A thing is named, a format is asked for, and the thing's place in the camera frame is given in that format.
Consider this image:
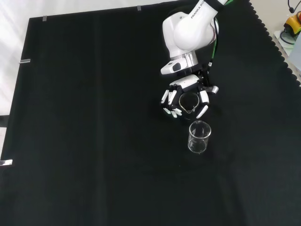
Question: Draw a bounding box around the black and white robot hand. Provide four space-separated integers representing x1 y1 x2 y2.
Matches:
159 69 220 120

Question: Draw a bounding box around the black bench cloth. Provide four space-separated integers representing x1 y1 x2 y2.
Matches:
0 0 301 226

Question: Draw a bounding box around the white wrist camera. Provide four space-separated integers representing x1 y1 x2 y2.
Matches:
160 60 188 75

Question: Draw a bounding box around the green cable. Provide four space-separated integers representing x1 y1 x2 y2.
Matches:
210 0 238 68

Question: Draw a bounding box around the grey box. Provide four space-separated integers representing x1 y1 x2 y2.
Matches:
288 35 301 71

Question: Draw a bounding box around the clear glass beaker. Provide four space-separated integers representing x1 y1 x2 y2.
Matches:
187 120 212 155
178 92 201 121

